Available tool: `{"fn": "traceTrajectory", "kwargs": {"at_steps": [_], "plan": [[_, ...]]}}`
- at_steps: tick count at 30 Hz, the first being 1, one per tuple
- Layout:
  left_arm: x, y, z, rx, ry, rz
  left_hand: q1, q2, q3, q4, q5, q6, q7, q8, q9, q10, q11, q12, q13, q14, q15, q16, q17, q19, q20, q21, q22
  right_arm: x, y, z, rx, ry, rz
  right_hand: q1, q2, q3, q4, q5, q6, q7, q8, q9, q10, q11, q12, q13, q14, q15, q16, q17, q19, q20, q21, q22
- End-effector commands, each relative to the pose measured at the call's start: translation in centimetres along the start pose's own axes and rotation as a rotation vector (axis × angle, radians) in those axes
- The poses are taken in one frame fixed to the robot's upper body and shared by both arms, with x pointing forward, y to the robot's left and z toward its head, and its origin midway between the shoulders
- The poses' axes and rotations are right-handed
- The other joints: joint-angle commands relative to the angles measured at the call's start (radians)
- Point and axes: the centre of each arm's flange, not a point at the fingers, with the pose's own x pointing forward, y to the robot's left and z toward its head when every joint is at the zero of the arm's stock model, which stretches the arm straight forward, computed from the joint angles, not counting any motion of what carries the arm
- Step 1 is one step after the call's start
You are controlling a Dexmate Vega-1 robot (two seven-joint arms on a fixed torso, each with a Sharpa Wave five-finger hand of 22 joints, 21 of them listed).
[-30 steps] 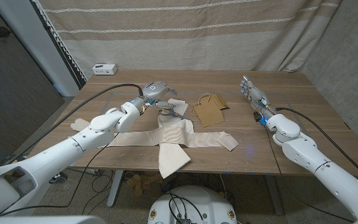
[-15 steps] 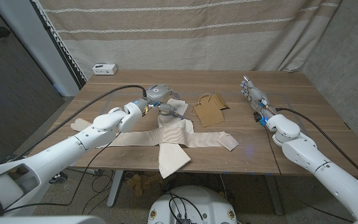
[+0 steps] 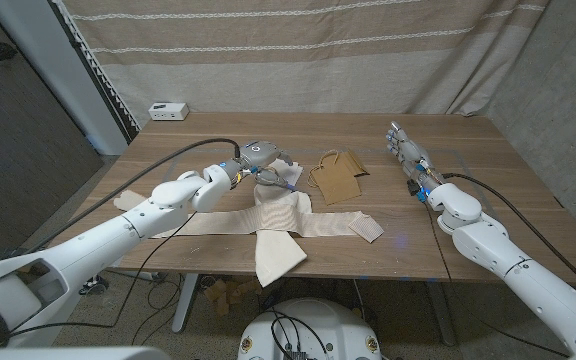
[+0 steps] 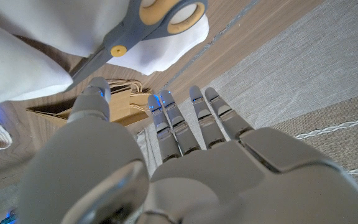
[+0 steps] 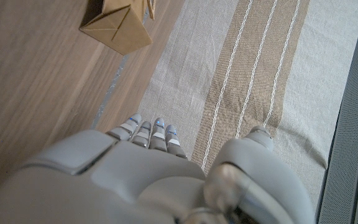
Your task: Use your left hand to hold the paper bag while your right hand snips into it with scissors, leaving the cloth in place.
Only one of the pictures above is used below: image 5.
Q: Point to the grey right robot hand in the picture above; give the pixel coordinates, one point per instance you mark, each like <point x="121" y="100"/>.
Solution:
<point x="135" y="180"/>

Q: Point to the brown paper bag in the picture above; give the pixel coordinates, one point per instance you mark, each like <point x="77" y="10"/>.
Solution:
<point x="123" y="28"/>

